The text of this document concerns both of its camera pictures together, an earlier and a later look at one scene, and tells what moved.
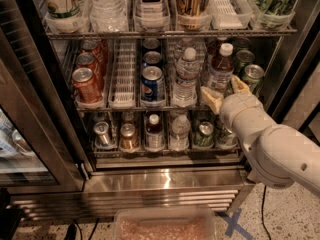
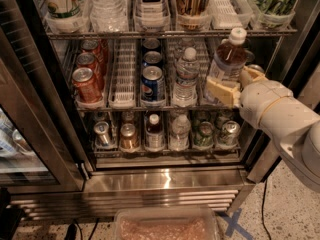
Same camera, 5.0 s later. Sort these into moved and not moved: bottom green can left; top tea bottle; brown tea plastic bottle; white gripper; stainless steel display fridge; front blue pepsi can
Moved: white gripper; brown tea plastic bottle
Not moved: stainless steel display fridge; front blue pepsi can; bottom green can left; top tea bottle
